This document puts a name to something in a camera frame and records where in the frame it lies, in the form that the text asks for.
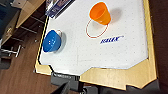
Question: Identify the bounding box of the long wooden bench table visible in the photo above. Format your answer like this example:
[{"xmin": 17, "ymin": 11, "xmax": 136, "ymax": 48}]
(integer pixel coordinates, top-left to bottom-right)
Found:
[{"xmin": 14, "ymin": 0, "xmax": 46, "ymax": 30}]

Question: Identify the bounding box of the yellow wooden gaming table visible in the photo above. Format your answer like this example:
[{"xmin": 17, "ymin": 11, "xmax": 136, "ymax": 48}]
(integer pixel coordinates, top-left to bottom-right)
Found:
[{"xmin": 34, "ymin": 0, "xmax": 158, "ymax": 92}]

